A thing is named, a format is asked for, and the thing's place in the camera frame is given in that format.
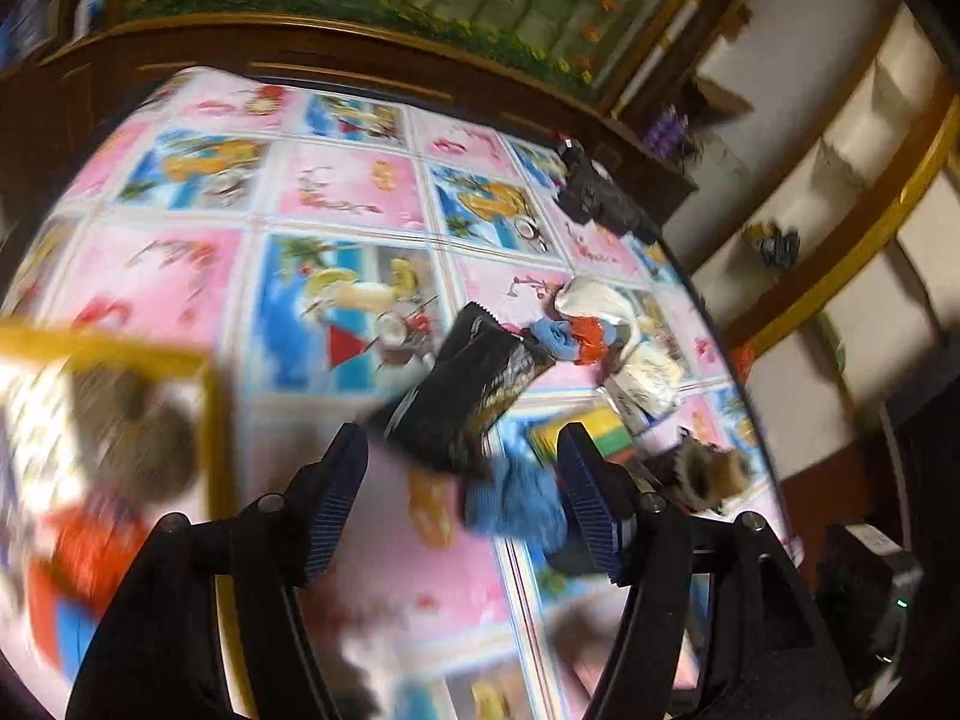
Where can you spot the arched golden wall shelf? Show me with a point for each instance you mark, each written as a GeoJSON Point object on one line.
{"type": "Point", "coordinates": [885, 195]}

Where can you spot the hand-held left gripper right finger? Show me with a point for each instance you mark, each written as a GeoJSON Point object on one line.
{"type": "Point", "coordinates": [589, 510]}

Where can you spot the yellow plastic bag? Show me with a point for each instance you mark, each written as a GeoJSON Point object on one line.
{"type": "Point", "coordinates": [112, 351]}

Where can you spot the black item on shelf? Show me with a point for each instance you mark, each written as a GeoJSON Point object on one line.
{"type": "Point", "coordinates": [780, 247]}

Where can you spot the black snack packet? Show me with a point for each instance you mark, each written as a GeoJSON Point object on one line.
{"type": "Point", "coordinates": [457, 397]}

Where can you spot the blue knitted sock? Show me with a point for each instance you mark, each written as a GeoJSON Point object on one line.
{"type": "Point", "coordinates": [510, 502]}

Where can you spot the yellow green sponge pack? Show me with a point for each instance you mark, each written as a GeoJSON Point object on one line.
{"type": "Point", "coordinates": [600, 439]}

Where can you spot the printed pink blue tablecloth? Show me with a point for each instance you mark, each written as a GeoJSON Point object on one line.
{"type": "Point", "coordinates": [360, 195]}

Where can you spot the dark wooden cabinet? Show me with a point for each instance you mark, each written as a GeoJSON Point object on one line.
{"type": "Point", "coordinates": [337, 60]}

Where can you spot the brown furry toy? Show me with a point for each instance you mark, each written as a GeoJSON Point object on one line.
{"type": "Point", "coordinates": [705, 472]}

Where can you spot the white cloth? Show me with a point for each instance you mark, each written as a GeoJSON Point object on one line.
{"type": "Point", "coordinates": [592, 296]}

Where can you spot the orange plastic bag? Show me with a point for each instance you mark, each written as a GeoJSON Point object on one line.
{"type": "Point", "coordinates": [90, 555]}

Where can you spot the white paper roll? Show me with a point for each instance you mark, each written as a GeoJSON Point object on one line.
{"type": "Point", "coordinates": [679, 26]}

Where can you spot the small blue cloth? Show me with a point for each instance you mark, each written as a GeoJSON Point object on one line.
{"type": "Point", "coordinates": [555, 337]}

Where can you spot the black dusty plastic part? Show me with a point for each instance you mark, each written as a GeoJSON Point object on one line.
{"type": "Point", "coordinates": [600, 195]}

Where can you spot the white tissue pack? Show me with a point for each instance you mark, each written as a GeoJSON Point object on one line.
{"type": "Point", "coordinates": [645, 382]}

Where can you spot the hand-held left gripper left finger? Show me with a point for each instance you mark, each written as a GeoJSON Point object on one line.
{"type": "Point", "coordinates": [337, 502]}

